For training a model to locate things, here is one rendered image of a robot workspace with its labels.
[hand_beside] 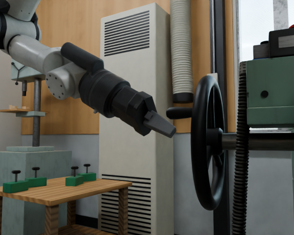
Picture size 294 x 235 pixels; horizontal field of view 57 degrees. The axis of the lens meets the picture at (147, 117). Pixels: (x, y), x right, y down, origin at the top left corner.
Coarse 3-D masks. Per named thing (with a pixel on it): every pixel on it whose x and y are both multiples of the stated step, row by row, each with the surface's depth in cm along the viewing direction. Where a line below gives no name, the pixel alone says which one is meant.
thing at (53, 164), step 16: (16, 64) 249; (16, 80) 245; (32, 80) 255; (16, 112) 250; (32, 112) 238; (48, 112) 260; (32, 144) 240; (0, 160) 227; (16, 160) 216; (32, 160) 215; (48, 160) 228; (64, 160) 244; (0, 176) 225; (32, 176) 215; (48, 176) 228; (64, 176) 243; (16, 208) 212; (32, 208) 214; (64, 208) 242; (16, 224) 211; (32, 224) 213; (64, 224) 241
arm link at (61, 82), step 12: (72, 48) 57; (72, 60) 57; (84, 60) 55; (96, 60) 54; (48, 72) 56; (60, 72) 56; (72, 72) 56; (84, 72) 57; (96, 72) 56; (48, 84) 58; (60, 84) 56; (72, 84) 57; (84, 84) 55; (60, 96) 58; (72, 96) 60; (84, 96) 56
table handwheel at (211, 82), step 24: (216, 96) 65; (192, 120) 48; (216, 120) 70; (192, 144) 47; (216, 144) 57; (264, 144) 54; (288, 144) 52; (192, 168) 48; (216, 168) 68; (216, 192) 61
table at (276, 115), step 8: (248, 112) 47; (256, 112) 46; (264, 112) 46; (272, 112) 46; (280, 112) 45; (288, 112) 45; (248, 120) 47; (256, 120) 46; (264, 120) 46; (272, 120) 45; (280, 120) 45; (288, 120) 44; (288, 128) 78
